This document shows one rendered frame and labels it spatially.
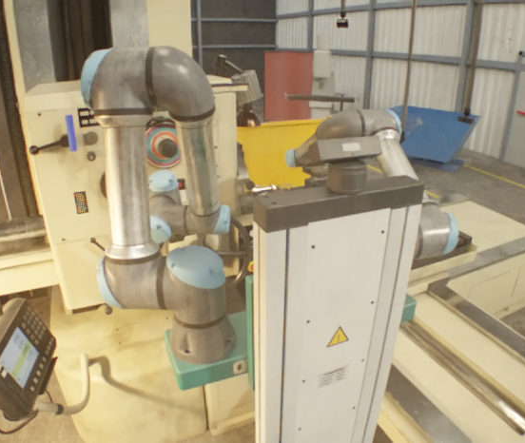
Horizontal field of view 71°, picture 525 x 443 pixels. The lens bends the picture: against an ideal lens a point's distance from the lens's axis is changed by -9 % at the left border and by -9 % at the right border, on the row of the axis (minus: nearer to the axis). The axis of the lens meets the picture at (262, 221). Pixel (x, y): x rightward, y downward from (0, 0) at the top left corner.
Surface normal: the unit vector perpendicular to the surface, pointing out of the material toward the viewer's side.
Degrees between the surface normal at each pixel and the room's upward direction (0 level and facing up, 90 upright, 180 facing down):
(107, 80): 80
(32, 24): 90
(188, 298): 90
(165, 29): 90
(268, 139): 90
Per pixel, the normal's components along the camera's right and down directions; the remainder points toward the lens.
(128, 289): -0.01, 0.24
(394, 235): 0.39, 0.38
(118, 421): 0.18, 0.40
